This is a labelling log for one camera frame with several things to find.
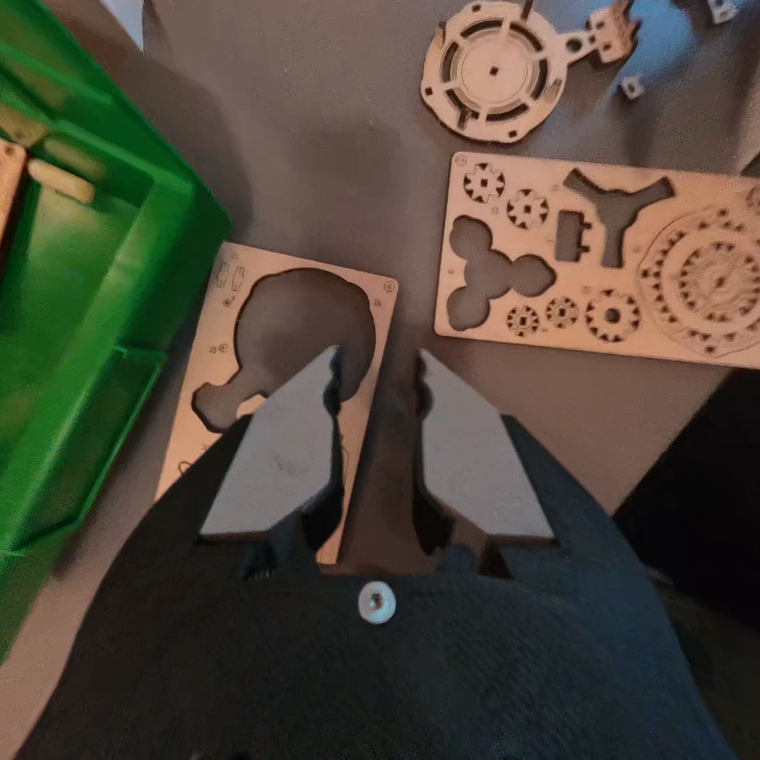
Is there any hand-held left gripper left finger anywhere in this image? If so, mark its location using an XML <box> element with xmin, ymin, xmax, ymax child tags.
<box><xmin>199</xmin><ymin>344</ymin><xmax>346</xmax><ymax>553</ymax></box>

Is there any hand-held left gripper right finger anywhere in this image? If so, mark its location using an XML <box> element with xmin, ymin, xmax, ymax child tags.
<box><xmin>411</xmin><ymin>348</ymin><xmax>557</xmax><ymax>554</ymax></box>

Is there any wooden sheet with gear parts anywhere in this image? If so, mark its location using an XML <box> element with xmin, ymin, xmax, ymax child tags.
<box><xmin>433</xmin><ymin>151</ymin><xmax>760</xmax><ymax>370</ymax></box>

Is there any wooden sheet with large cutout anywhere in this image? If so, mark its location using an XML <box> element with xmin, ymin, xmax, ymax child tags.
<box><xmin>153</xmin><ymin>241</ymin><xmax>400</xmax><ymax>565</ymax></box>

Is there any person's dark clothing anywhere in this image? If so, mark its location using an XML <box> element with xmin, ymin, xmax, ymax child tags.
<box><xmin>612</xmin><ymin>368</ymin><xmax>760</xmax><ymax>760</ymax></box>

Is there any green plastic bin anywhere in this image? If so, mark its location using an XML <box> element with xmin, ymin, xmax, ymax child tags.
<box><xmin>0</xmin><ymin>0</ymin><xmax>234</xmax><ymax>660</ymax></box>

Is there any light wooden block piece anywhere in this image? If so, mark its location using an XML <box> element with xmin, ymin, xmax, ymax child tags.
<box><xmin>0</xmin><ymin>108</ymin><xmax>48</xmax><ymax>147</ymax></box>
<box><xmin>27</xmin><ymin>159</ymin><xmax>96</xmax><ymax>204</ymax></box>

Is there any wooden sheet in bin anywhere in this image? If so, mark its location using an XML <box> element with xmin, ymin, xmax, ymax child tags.
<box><xmin>0</xmin><ymin>141</ymin><xmax>29</xmax><ymax>238</ymax></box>

